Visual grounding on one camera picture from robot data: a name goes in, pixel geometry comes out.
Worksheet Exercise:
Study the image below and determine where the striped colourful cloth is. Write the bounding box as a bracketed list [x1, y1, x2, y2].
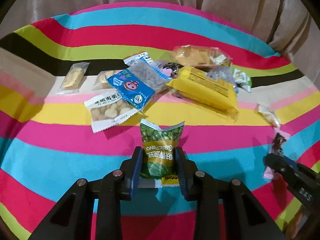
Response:
[1, 2, 319, 239]

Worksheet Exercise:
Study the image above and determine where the pink dark candy packet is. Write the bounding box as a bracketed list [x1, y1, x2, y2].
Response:
[156, 60, 183, 78]

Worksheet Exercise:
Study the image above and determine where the white nut snack packet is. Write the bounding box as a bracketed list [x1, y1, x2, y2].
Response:
[84, 92, 138, 133]

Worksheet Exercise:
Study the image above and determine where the orange cracker packet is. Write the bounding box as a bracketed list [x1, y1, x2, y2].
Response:
[172, 44, 232, 68]

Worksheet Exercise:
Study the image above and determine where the white orange small packet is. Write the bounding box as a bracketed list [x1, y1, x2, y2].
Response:
[123, 51, 154, 66]

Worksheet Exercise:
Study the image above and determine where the pink chocolate bar packet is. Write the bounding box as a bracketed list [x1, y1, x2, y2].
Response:
[263, 127, 291, 180]

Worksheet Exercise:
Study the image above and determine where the yellow snack bag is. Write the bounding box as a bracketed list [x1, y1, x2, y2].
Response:
[167, 66, 239, 120]

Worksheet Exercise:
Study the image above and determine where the clear biscuit packet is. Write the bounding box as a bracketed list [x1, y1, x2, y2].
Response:
[92, 70, 120, 90]
[56, 62, 89, 95]

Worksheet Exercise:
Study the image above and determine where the green white small packet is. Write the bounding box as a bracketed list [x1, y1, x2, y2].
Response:
[233, 68, 252, 93]

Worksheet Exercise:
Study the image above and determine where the beige curtain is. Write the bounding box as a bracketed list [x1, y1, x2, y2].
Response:
[1, 0, 319, 85]

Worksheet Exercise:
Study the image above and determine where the green pea snack packet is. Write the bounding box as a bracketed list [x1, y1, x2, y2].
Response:
[139, 119, 184, 189]

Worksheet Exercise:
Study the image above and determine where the blue seed snack packet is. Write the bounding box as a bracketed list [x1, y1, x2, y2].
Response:
[107, 59, 172, 112]

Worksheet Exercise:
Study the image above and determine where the small clear snack packet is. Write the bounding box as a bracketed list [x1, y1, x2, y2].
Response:
[257, 102, 281, 128]

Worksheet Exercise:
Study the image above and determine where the clear biscuit packet left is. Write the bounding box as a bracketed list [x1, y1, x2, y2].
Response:
[56, 62, 89, 95]

